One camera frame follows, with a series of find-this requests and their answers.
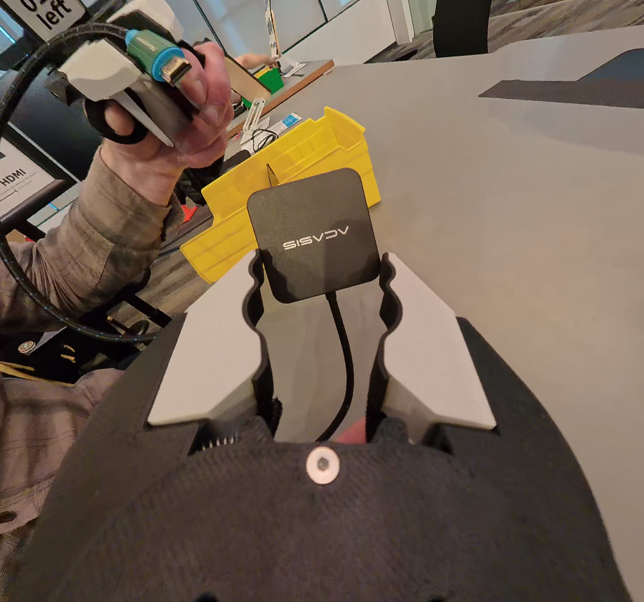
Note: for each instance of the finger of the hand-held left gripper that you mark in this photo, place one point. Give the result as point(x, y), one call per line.
point(156, 14)
point(101, 67)

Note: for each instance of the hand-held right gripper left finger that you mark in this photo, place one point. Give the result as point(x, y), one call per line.
point(206, 361)

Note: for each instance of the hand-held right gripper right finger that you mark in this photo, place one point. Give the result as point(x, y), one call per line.
point(438, 361)

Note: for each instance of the person's left forearm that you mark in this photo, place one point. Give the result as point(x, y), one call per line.
point(91, 250)

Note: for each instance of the person's left hand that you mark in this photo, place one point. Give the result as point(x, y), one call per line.
point(201, 109)

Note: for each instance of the black monitor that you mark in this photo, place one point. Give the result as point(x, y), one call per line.
point(45, 124)

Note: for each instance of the white curved banner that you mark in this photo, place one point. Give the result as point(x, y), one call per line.
point(272, 9)

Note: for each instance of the yellow plastic bin stack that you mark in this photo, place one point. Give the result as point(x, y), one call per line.
point(302, 149)

